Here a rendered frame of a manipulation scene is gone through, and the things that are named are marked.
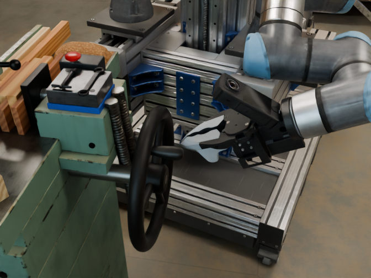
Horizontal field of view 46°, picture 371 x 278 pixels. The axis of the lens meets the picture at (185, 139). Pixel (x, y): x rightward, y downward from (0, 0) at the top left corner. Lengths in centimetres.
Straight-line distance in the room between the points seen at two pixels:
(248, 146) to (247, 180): 102
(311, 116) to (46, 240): 53
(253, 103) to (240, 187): 106
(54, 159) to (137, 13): 78
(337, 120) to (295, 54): 13
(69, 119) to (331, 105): 45
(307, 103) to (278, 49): 11
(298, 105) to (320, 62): 9
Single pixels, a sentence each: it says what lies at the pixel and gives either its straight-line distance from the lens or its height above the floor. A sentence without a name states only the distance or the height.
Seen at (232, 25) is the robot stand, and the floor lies 78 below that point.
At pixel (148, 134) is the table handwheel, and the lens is 76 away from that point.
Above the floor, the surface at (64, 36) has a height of 91.
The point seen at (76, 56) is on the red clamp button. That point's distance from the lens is 87.
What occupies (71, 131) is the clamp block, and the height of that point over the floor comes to 92.
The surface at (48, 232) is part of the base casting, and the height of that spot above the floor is 76.
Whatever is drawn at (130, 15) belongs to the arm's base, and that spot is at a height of 84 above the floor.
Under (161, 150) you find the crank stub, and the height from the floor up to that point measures 93.
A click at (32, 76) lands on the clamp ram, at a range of 88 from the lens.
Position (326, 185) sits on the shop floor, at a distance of 213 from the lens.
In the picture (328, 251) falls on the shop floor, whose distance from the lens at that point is 186.
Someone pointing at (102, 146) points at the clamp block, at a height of 89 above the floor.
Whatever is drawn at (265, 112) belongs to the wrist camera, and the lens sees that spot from 70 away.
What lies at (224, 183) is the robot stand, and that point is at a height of 21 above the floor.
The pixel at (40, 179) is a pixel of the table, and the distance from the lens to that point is 82.
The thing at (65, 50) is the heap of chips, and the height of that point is 93.
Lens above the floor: 141
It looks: 38 degrees down
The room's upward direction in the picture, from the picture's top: straight up
